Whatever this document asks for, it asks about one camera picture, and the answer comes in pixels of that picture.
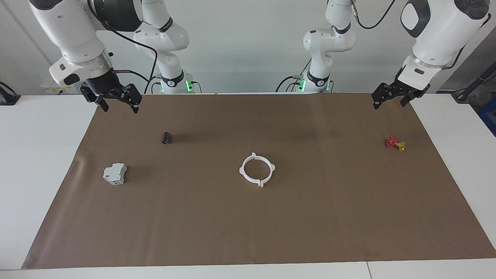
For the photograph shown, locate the black right base cable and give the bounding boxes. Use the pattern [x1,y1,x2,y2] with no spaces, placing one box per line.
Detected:
[144,75,162,95]

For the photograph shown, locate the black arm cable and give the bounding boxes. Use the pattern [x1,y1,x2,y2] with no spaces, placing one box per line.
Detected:
[89,0,160,84]
[351,0,492,71]

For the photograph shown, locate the red handle brass valve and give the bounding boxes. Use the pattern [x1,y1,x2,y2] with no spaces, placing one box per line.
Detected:
[386,136,406,152]

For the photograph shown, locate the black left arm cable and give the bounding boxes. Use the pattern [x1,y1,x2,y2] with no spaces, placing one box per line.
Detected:
[351,0,492,71]

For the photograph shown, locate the white power strip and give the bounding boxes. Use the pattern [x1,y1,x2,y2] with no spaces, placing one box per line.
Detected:
[41,81,83,95]

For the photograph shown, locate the black left base cable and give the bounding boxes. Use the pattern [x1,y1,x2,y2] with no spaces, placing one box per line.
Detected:
[276,75,303,93]

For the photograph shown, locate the white circuit breaker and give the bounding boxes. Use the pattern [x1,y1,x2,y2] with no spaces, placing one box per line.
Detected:
[103,163,127,185]

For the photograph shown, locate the dark grey partition panel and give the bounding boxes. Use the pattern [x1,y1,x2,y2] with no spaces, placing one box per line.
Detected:
[440,27,496,94]

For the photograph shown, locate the white half ring clamp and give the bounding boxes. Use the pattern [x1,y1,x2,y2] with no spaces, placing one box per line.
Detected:
[239,152,264,188]
[251,154,276,186]

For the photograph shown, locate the brown paper mat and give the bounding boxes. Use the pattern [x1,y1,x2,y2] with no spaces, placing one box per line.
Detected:
[21,92,496,270]

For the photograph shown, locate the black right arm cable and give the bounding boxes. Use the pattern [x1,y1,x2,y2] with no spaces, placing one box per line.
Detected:
[89,0,160,84]

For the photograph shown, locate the black stand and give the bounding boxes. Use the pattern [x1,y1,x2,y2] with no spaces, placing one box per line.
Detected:
[451,62,496,103]

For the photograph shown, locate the black base cable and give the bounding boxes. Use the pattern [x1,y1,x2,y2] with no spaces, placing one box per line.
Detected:
[276,75,303,93]
[144,75,162,95]

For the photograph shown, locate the blue box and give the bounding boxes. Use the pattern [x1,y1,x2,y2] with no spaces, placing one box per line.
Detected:
[477,99,496,137]

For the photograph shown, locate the black clamp mount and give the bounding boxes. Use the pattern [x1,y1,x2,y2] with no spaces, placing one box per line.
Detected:
[0,81,21,106]

